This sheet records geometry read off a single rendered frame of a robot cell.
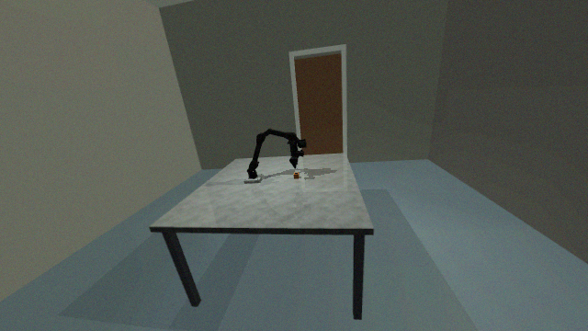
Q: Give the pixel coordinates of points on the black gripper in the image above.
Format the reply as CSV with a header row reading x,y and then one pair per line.
x,y
294,159

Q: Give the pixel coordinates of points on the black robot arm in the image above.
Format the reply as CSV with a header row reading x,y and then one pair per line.
x,y
293,141

